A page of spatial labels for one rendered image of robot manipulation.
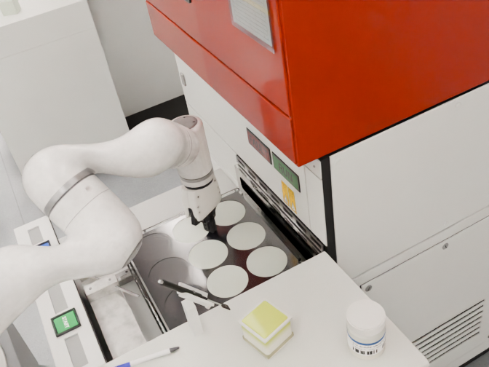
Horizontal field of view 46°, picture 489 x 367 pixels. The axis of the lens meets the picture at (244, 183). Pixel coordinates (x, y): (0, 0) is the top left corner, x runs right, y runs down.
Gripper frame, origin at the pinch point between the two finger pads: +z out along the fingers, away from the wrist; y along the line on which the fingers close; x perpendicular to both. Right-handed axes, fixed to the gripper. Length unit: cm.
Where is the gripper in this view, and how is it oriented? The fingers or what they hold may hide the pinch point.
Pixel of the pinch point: (209, 224)
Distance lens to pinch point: 151.8
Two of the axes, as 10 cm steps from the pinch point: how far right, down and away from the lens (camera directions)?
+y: -5.6, 5.8, -5.8
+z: 1.4, 7.7, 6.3
